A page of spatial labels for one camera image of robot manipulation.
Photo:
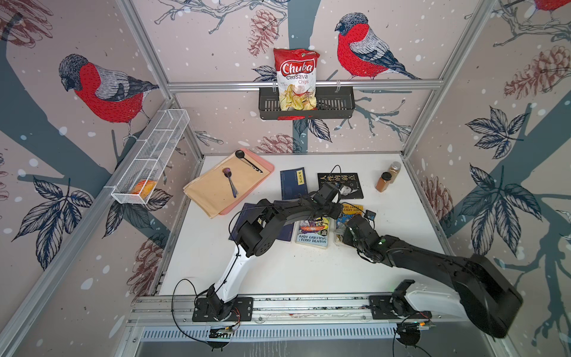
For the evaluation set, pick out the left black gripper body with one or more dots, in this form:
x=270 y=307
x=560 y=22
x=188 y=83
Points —
x=331 y=212

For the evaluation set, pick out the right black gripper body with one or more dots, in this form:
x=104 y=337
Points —
x=349 y=241

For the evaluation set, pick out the grey striped cloth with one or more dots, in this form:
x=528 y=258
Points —
x=340 y=228

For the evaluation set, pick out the yellow orange treehouse book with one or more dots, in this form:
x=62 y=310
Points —
x=352 y=210

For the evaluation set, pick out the black book with face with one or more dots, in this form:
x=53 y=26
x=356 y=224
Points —
x=348 y=184

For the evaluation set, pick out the colourful treehouse book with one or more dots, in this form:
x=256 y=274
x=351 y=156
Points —
x=314 y=233

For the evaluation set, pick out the blue book yellow label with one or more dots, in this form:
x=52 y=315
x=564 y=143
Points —
x=293 y=183

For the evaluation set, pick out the dark blue book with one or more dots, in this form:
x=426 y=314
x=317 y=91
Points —
x=286 y=233
x=238 y=223

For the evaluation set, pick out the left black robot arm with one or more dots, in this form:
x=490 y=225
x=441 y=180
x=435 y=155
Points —
x=257 y=234

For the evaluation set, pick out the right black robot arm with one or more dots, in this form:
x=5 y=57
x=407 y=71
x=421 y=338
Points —
x=489 y=300

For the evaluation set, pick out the brown spice jar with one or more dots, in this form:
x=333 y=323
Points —
x=384 y=181

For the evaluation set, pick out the pink tray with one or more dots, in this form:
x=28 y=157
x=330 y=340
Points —
x=245 y=178

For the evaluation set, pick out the tan spice jar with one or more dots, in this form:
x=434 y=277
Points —
x=394 y=170

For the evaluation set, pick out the black spoon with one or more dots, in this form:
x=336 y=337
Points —
x=241 y=155

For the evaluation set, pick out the iridescent purple spoon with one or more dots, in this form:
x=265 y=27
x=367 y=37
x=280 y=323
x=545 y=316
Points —
x=228 y=174

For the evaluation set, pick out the tan paper sheet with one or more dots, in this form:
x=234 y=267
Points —
x=211 y=190

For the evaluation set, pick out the red cassava chips bag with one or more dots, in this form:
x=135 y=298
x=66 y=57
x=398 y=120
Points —
x=296 y=73

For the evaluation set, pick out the orange packet in shelf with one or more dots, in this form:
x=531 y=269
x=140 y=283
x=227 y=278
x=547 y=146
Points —
x=144 y=188

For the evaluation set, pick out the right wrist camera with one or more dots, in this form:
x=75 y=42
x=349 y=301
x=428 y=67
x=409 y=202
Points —
x=370 y=215

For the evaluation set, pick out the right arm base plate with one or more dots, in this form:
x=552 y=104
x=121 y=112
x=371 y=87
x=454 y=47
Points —
x=389 y=307

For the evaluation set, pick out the black wall basket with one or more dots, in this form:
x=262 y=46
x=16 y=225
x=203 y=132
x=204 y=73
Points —
x=332 y=103

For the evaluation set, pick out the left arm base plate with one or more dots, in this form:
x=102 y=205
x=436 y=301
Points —
x=241 y=309

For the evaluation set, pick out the white wire shelf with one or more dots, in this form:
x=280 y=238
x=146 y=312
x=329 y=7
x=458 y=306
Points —
x=154 y=155

